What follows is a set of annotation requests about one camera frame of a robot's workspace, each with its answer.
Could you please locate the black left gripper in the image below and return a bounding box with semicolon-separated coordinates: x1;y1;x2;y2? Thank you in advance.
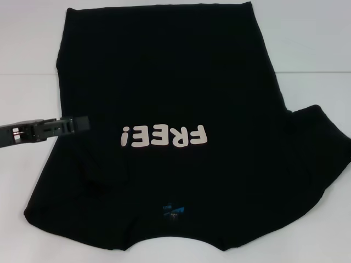
0;115;90;150

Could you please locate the black shirt with FREE print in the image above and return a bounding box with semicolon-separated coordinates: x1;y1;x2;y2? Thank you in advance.
22;1;351;246

